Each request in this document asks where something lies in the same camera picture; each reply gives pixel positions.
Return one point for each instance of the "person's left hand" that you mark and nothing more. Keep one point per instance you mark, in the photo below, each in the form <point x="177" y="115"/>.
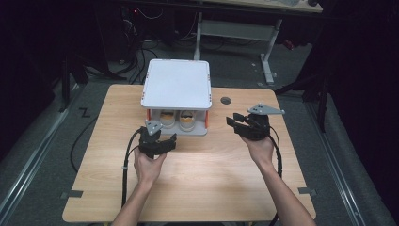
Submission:
<point x="149" y="169"/>

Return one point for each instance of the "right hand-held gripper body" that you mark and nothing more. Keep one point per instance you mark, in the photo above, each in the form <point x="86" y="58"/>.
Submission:
<point x="257" y="125"/>

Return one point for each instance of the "metal floor rail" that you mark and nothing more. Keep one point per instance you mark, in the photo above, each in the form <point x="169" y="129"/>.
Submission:
<point x="34" y="157"/>
<point x="335" y="169"/>

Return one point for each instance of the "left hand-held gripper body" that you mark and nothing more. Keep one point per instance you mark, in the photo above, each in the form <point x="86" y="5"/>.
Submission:
<point x="150" y="142"/>

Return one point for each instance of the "wooden desk with white legs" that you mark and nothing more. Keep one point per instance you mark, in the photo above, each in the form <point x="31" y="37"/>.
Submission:
<point x="238" y="29"/>

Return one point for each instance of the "person's right hand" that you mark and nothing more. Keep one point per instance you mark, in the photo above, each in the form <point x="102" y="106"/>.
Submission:
<point x="258" y="150"/>

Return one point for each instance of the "white two-tier shoe rack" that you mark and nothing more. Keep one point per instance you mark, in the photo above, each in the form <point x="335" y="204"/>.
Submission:
<point x="177" y="84"/>

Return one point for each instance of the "black floor stand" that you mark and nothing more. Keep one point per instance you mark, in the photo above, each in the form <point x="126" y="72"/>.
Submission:
<point x="66" y="81"/>
<point x="320" y="94"/>

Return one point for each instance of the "white sneaker with orange heel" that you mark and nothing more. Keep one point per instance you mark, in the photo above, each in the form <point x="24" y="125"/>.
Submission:
<point x="167" y="118"/>
<point x="187" y="121"/>

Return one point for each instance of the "grey tape strip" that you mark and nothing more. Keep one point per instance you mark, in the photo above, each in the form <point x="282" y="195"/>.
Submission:
<point x="72" y="194"/>
<point x="306" y="191"/>

